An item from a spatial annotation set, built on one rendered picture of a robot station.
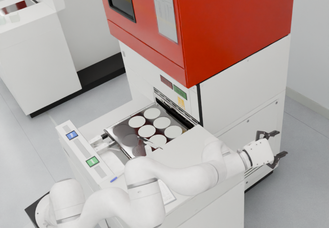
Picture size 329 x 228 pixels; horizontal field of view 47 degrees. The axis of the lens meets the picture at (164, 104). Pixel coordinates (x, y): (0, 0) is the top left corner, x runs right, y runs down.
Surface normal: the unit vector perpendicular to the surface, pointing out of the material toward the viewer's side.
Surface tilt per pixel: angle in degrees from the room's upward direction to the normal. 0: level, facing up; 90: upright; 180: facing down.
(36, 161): 0
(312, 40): 90
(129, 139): 0
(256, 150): 50
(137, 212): 55
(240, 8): 90
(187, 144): 0
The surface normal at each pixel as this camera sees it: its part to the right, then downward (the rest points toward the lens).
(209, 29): 0.57, 0.47
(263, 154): 0.19, 0.04
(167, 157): -0.13, -0.76
